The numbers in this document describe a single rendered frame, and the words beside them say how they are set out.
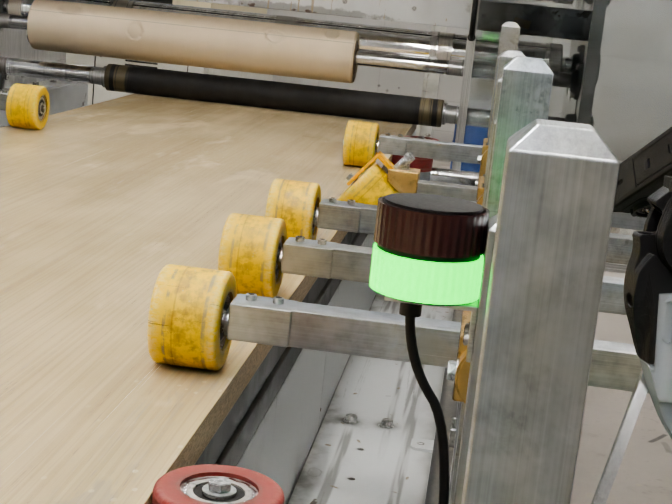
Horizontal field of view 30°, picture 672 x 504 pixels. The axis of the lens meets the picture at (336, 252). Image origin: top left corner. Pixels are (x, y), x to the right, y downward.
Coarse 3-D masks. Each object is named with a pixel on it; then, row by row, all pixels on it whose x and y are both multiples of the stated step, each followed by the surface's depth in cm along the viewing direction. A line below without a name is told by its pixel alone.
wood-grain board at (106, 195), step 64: (0, 128) 226; (64, 128) 234; (128, 128) 244; (192, 128) 253; (256, 128) 264; (320, 128) 276; (384, 128) 288; (0, 192) 166; (64, 192) 171; (128, 192) 175; (192, 192) 180; (256, 192) 186; (0, 256) 131; (64, 256) 134; (128, 256) 137; (192, 256) 140; (0, 320) 108; (64, 320) 110; (128, 320) 112; (0, 384) 92; (64, 384) 94; (128, 384) 95; (192, 384) 97; (0, 448) 81; (64, 448) 82; (128, 448) 83; (192, 448) 87
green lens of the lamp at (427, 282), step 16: (384, 256) 66; (480, 256) 67; (384, 272) 66; (400, 272) 65; (416, 272) 65; (432, 272) 65; (448, 272) 65; (464, 272) 65; (480, 272) 67; (384, 288) 66; (400, 288) 65; (416, 288) 65; (432, 288) 65; (448, 288) 65; (464, 288) 66; (448, 304) 65
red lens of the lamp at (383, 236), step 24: (384, 216) 66; (408, 216) 65; (432, 216) 64; (456, 216) 64; (480, 216) 65; (384, 240) 66; (408, 240) 65; (432, 240) 64; (456, 240) 65; (480, 240) 66
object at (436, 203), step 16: (416, 208) 65; (432, 208) 65; (448, 208) 66; (464, 208) 66; (480, 208) 67; (400, 256) 65; (416, 256) 65; (400, 304) 68; (416, 304) 68; (432, 304) 66; (464, 304) 66; (464, 336) 67; (416, 352) 69; (416, 368) 69; (432, 400) 69; (448, 448) 69; (448, 464) 69; (448, 480) 70; (448, 496) 70
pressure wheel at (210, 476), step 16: (208, 464) 80; (160, 480) 76; (176, 480) 77; (192, 480) 77; (208, 480) 78; (224, 480) 76; (240, 480) 78; (256, 480) 78; (272, 480) 78; (160, 496) 74; (176, 496) 74; (192, 496) 75; (208, 496) 75; (224, 496) 75; (240, 496) 76; (256, 496) 75; (272, 496) 76
